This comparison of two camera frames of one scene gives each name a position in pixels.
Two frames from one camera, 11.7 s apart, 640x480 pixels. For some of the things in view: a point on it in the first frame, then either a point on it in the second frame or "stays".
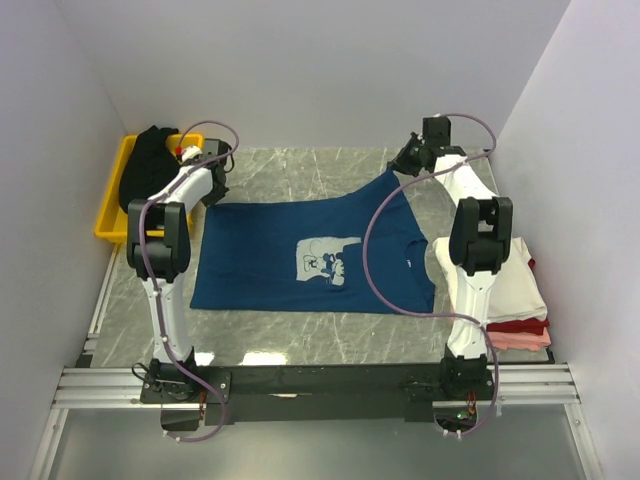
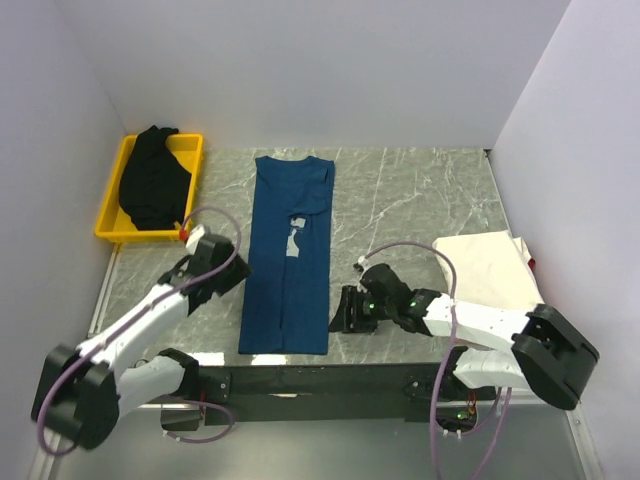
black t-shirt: (150, 159) stays
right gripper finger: (408, 162) to (345, 319)
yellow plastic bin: (113, 222) stays
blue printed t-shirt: (306, 255) to (286, 305)
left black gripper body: (215, 196) to (235, 272)
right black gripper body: (420, 145) to (370, 311)
